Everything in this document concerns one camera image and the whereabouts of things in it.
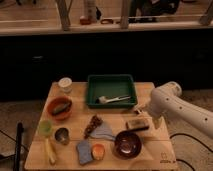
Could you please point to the green plastic tray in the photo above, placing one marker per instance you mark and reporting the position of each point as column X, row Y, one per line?
column 110, row 86

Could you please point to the dark object in bowl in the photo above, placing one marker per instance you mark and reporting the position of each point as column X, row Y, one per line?
column 60, row 108

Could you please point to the grey blue cloth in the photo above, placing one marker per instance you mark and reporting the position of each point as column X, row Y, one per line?
column 103, row 132

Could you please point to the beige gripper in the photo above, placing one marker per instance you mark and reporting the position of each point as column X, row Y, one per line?
column 157, row 121

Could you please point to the orange bowl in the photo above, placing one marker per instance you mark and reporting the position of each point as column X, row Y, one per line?
column 54, row 102

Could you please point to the red round object on shelf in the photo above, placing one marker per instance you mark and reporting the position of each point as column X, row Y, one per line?
column 84, row 21

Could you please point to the brown pinecone stick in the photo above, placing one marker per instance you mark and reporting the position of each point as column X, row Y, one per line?
column 93, row 124

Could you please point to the orange bun toy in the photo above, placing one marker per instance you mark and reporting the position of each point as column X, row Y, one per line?
column 98, row 151

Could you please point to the dark brown bowl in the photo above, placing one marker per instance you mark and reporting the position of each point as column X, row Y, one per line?
column 127, row 145

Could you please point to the white spoon in tray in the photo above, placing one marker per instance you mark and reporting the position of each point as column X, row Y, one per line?
column 105, row 100

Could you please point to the yellow banana toy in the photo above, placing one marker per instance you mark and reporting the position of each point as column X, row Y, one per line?
column 50, row 152

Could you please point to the green plastic cup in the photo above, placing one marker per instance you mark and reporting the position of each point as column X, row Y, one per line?
column 45, row 128

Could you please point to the blue sponge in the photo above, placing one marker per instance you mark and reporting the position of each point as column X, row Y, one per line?
column 84, row 152

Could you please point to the white paper cup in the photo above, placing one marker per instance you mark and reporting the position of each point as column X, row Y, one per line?
column 65, row 84

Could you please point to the tan black eraser block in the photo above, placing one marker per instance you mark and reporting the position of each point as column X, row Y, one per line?
column 137, row 124

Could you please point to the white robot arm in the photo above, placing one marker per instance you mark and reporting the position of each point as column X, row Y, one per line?
column 165, row 99

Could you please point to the small metal cup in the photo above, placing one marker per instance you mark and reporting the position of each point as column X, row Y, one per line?
column 62, row 136

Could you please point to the black pole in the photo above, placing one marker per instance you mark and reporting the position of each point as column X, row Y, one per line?
column 19, row 132

